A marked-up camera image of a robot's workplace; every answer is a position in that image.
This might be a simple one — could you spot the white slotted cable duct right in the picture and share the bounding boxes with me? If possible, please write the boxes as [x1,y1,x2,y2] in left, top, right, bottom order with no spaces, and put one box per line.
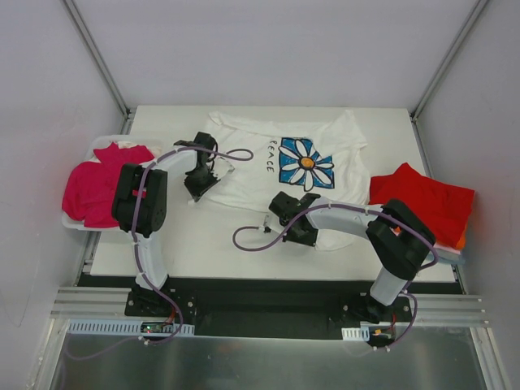
[341,327,370,342]

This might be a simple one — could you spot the grey aluminium frame post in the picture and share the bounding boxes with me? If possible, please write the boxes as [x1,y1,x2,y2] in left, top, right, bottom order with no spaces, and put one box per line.
[410,0,491,124]

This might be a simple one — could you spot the blue-grey folded t-shirt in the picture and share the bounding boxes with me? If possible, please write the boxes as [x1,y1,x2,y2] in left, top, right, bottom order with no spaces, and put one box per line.
[437,250,466,266]

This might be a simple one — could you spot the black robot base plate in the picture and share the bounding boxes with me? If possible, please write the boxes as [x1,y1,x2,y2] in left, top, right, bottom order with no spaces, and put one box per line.
[124,278,411,340]

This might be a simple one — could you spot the left rear frame post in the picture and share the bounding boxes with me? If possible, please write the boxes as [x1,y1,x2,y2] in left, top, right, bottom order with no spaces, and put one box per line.
[61,0,132,121]

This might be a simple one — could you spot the magenta t-shirt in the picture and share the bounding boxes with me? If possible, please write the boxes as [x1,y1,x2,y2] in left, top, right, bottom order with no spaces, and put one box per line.
[62,141,157,229]

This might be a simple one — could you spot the white slotted cable duct left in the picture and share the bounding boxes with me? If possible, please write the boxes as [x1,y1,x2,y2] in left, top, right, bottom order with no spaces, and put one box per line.
[67,319,195,337]

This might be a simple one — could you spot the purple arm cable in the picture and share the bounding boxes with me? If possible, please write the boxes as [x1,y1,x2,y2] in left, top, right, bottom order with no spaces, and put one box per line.
[64,146,255,361]
[232,205,438,357]

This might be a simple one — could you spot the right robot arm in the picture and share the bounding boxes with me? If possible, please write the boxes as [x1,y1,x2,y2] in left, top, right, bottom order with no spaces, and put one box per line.
[269,192,436,321]

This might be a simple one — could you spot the orange folded t-shirt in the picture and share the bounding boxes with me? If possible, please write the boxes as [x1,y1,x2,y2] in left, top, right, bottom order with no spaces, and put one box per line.
[454,232,466,251]

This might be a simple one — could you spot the white t-shirt with flower print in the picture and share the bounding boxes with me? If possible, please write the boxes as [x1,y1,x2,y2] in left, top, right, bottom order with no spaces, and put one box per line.
[187,108,371,252]

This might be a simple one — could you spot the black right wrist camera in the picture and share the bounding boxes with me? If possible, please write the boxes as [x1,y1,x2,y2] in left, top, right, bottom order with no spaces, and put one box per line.
[268,191,299,217]

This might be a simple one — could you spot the pink folded t-shirt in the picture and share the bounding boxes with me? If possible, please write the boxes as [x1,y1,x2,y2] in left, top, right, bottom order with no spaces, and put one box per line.
[434,243,462,258]

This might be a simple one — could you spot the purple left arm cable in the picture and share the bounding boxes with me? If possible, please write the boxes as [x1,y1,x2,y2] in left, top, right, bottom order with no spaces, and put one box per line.
[64,146,255,361]

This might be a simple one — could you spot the white slotted cable duct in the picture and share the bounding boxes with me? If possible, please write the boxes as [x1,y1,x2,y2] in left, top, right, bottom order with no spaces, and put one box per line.
[67,319,195,337]
[341,327,370,342]

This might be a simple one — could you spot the white plastic basket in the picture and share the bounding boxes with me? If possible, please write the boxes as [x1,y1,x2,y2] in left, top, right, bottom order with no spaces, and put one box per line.
[62,135,165,231]

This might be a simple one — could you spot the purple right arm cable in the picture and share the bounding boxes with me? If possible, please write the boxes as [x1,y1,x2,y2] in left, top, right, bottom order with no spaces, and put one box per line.
[232,205,438,357]

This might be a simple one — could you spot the red folded t-shirt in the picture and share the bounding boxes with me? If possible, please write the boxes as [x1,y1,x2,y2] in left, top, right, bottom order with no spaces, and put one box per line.
[369,162,475,248]

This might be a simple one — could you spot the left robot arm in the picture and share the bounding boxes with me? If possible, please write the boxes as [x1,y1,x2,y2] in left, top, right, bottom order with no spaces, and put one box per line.
[111,132,218,316]

